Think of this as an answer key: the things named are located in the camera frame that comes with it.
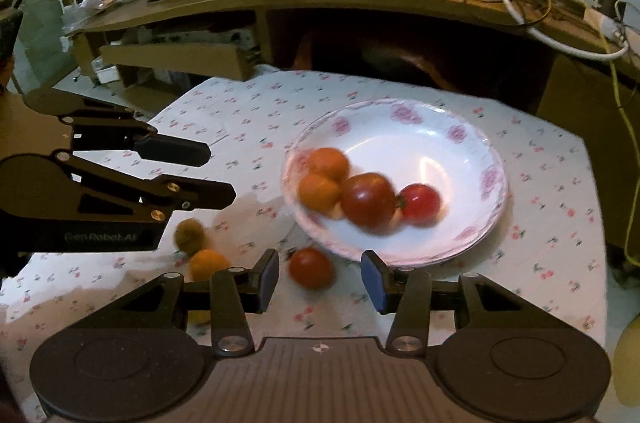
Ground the wooden keyboard tray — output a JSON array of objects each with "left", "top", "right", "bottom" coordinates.
[{"left": 99, "top": 42, "right": 262, "bottom": 82}]

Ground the white cable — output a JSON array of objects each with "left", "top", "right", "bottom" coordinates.
[{"left": 482, "top": 0, "right": 630, "bottom": 62}]

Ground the black bag with handle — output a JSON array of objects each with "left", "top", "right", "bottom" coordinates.
[{"left": 0, "top": 0, "right": 32, "bottom": 68}]

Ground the pale yellow object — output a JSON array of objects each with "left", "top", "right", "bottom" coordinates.
[{"left": 612, "top": 318, "right": 640, "bottom": 408}]

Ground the white floral plate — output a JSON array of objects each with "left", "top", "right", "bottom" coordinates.
[{"left": 281, "top": 99, "right": 509, "bottom": 268}]

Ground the floral white tablecloth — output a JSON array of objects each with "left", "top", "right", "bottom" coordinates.
[{"left": 0, "top": 70, "right": 608, "bottom": 423}]

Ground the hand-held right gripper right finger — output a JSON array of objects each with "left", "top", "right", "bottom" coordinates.
[{"left": 361, "top": 250, "right": 571, "bottom": 352}]

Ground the small orange tangerine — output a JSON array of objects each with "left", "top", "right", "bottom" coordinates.
[
  {"left": 189, "top": 249, "right": 232, "bottom": 283},
  {"left": 306, "top": 147, "right": 351, "bottom": 181},
  {"left": 298, "top": 173, "right": 343, "bottom": 214}
]

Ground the white power strip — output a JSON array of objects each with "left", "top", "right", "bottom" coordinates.
[{"left": 585, "top": 0, "right": 631, "bottom": 46}]

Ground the small red tomato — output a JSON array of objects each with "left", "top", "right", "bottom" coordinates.
[{"left": 397, "top": 183, "right": 443, "bottom": 225}]

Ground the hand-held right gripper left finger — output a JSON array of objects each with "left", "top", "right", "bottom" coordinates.
[{"left": 65, "top": 249, "right": 280, "bottom": 358}]

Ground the small greenish brown fruit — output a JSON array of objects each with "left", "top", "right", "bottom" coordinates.
[{"left": 173, "top": 218, "right": 206, "bottom": 255}]

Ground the yellow cable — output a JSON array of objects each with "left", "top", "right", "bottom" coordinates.
[{"left": 400, "top": 0, "right": 640, "bottom": 264}]

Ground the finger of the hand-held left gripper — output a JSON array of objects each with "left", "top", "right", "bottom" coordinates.
[
  {"left": 0, "top": 149, "right": 237, "bottom": 225},
  {"left": 24, "top": 88, "right": 211, "bottom": 169}
]

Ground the large dark red tomato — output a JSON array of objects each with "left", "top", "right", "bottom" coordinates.
[{"left": 341, "top": 172, "right": 399, "bottom": 229}]

